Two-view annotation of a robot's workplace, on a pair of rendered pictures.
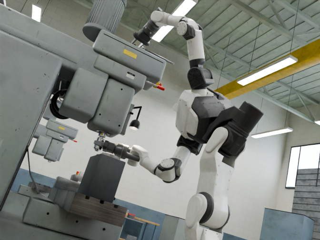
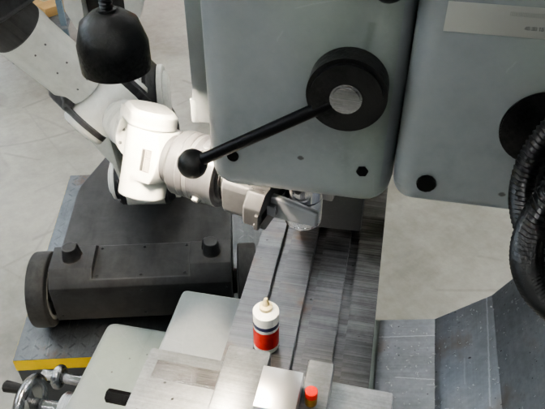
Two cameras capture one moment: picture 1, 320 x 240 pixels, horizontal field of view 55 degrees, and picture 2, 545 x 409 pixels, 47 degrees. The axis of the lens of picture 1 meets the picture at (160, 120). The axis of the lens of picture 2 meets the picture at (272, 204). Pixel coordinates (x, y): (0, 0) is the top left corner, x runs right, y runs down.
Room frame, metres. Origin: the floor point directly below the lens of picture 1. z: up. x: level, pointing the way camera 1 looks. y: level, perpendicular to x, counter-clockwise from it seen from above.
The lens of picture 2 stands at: (2.38, 0.58, 1.73)
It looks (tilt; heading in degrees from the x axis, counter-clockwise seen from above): 40 degrees down; 211
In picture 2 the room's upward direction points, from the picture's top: straight up
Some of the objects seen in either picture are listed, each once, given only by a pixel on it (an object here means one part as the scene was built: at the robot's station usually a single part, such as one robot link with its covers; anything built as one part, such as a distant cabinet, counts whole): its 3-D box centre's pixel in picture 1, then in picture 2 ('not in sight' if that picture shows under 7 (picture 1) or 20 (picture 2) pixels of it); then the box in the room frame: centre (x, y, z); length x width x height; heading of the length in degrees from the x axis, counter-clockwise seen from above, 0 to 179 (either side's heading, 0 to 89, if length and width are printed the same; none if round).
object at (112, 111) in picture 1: (111, 108); (315, 15); (1.84, 0.32, 1.47); 0.21 x 0.19 x 0.32; 19
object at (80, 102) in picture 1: (82, 96); (513, 32); (1.78, 0.50, 1.47); 0.24 x 0.19 x 0.26; 19
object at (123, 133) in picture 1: (126, 119); (207, 29); (1.88, 0.21, 1.45); 0.04 x 0.04 x 0.21; 19
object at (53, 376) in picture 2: not in sight; (75, 380); (1.88, -0.23, 0.50); 0.22 x 0.06 x 0.06; 109
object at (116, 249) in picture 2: not in sight; (151, 200); (1.37, -0.41, 0.59); 0.64 x 0.52 x 0.33; 34
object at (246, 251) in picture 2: not in sight; (246, 280); (1.42, -0.06, 0.50); 0.20 x 0.05 x 0.20; 34
